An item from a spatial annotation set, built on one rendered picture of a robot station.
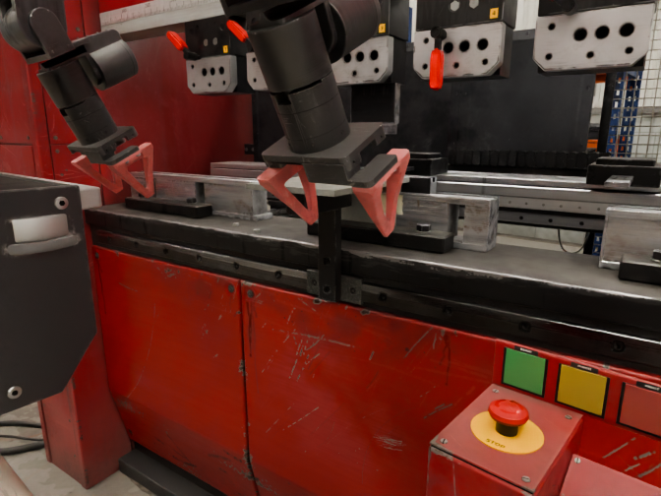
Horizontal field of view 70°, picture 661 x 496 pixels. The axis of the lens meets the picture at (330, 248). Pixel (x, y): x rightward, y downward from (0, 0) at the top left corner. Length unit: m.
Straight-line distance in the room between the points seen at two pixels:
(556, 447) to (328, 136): 0.38
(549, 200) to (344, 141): 0.76
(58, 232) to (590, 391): 0.53
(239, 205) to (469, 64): 0.63
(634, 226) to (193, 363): 1.00
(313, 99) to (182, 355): 1.00
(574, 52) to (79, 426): 1.56
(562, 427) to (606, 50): 0.52
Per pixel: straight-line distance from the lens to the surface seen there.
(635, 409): 0.60
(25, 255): 0.40
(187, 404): 1.38
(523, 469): 0.52
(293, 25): 0.39
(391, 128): 0.97
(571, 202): 1.12
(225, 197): 1.23
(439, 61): 0.86
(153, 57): 1.67
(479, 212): 0.88
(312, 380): 1.02
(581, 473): 0.60
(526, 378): 0.62
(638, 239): 0.85
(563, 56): 0.84
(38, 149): 1.47
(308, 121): 0.41
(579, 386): 0.60
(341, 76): 0.98
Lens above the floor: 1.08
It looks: 14 degrees down
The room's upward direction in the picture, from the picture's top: straight up
